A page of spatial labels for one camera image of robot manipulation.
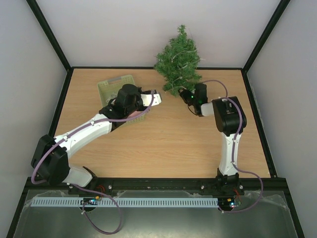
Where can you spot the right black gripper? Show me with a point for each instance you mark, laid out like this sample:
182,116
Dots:
186,95

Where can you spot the small green christmas tree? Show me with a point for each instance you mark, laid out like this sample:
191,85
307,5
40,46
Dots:
177,63

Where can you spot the green plastic basket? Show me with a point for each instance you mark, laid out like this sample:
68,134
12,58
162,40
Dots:
122,100

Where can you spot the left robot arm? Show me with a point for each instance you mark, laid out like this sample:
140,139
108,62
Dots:
51,158

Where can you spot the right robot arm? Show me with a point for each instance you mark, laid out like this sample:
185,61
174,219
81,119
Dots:
230,121

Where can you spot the white slotted cable duct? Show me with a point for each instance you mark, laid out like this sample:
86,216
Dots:
126,202

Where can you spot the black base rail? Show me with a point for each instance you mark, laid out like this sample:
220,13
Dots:
202,186

